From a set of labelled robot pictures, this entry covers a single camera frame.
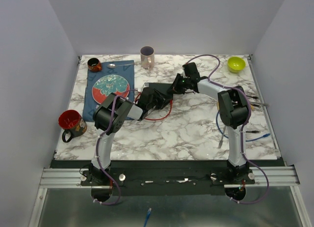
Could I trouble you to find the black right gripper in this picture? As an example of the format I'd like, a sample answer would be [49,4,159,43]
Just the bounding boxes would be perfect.
[166,74,190,95]

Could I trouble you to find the red ethernet cable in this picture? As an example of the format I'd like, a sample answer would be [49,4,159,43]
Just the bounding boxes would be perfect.
[134,91,173,121]

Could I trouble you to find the black network switch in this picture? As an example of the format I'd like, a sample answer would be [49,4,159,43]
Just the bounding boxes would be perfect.
[144,83,173,100]

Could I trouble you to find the grey ethernet cable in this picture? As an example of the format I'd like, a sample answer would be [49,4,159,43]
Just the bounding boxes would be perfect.
[218,102,270,149]

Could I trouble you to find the yellow ethernet cable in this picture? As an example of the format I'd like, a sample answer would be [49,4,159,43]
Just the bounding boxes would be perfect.
[217,101,255,111]

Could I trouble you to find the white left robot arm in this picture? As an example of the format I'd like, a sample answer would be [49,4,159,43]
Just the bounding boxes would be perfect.
[92,83,173,185]

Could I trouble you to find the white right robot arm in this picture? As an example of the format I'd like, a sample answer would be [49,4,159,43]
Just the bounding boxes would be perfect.
[167,62,251,184]

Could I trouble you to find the blue placemat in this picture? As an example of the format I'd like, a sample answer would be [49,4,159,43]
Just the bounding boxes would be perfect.
[82,60,134,122]

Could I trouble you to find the pink ceramic mug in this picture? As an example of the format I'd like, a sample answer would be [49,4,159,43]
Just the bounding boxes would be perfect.
[140,46,155,69]

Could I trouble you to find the red and teal plate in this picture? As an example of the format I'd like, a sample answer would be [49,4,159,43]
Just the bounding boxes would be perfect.
[92,75,130,104]

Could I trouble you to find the lime green bowl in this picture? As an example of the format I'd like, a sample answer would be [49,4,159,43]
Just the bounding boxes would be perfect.
[227,56,246,73]

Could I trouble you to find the metal spoon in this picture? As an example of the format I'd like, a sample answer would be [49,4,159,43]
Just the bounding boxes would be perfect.
[107,63,133,69]

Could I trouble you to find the small brown orange cup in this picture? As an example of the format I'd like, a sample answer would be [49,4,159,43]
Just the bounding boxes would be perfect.
[87,57,102,72]

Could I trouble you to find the red black patterned mug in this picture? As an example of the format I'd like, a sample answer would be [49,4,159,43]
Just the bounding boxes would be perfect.
[58,110,87,143]

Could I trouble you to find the black mounting base bar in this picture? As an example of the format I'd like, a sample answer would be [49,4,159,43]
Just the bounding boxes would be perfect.
[81,161,255,197]

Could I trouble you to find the blue cable on floor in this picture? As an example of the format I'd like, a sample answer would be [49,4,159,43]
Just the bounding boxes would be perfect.
[143,208,152,227]

